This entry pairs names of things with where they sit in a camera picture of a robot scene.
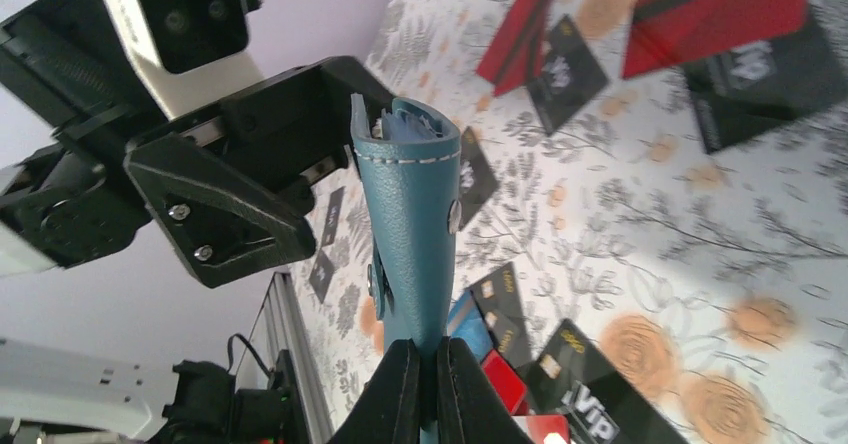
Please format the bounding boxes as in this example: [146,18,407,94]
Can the black card behind holder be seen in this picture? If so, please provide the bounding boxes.
[459,127,499,229]

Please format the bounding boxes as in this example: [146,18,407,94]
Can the aluminium frame rail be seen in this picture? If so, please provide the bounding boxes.
[263,272,334,443]

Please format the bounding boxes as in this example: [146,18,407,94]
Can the black VIP card near gripper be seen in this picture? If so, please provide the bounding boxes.
[524,319,686,444]

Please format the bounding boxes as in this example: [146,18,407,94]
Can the black card with gold chip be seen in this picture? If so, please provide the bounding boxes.
[469,262,532,370]

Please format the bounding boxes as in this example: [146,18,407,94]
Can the blue leather card holder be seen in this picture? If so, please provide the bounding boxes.
[350,94,462,443]

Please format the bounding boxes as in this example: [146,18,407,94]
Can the blue card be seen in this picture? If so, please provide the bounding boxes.
[446,289,493,363]

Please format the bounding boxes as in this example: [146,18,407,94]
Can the floral patterned table mat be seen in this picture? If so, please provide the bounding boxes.
[291,0,848,444]

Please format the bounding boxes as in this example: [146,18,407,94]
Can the large red striped card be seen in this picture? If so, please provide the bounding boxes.
[621,0,806,79]

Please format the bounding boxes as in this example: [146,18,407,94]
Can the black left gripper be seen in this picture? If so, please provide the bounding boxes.
[1,0,392,288]

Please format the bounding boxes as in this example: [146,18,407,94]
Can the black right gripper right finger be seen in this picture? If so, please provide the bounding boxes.
[437,337,531,444]

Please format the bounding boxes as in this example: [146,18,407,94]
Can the red card with black stripe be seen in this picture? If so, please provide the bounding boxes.
[476,0,553,97]

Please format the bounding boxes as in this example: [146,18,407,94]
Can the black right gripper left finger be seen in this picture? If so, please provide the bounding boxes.
[329,340,421,444]

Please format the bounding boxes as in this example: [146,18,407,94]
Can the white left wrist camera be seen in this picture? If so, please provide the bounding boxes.
[104,0,262,119]

